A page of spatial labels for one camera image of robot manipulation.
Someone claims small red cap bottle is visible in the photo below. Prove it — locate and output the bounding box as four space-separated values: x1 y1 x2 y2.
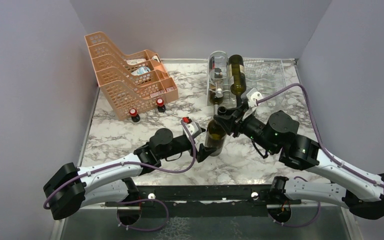
156 98 166 113

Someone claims clear tall glass bottle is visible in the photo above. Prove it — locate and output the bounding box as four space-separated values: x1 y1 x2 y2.
261 82 279 108

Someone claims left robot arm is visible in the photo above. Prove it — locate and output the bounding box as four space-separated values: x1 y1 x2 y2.
43 128 216 220

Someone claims orange plastic file rack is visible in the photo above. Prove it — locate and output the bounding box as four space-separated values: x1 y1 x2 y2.
84 31 179 121

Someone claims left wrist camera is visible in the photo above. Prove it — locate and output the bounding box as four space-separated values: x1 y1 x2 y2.
181 117 206 139

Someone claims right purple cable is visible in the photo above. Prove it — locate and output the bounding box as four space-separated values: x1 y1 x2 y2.
256 82 384 202

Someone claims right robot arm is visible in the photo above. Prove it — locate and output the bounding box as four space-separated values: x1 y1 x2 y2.
215 106 384 220

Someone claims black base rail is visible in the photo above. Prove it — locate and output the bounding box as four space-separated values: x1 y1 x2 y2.
104 184 301 219

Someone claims dark labelled wine bottle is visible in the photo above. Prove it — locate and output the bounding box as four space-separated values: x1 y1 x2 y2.
208 67 224 115

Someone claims green wine bottle black cap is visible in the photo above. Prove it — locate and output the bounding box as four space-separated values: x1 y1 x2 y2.
228 54 247 107

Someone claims blue white packet in rack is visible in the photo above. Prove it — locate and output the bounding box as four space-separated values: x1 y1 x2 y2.
131 66 151 76

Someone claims clear round bottle silver cap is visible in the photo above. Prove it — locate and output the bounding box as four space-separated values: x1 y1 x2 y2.
208 50 228 95

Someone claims white wire wine rack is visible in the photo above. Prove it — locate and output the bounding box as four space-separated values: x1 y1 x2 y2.
206 58 286 107

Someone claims green wine bottle silver neck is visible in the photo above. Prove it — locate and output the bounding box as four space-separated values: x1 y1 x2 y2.
204 117 227 157

